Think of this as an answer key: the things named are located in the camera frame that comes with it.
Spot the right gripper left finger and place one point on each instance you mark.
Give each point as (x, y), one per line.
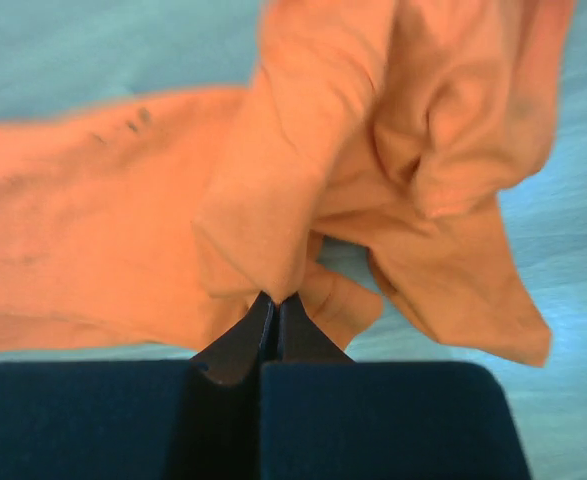
(148, 419)

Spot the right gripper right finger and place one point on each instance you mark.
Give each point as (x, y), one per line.
(324, 416)

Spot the orange t-shirt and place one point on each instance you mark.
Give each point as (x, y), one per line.
(363, 163)

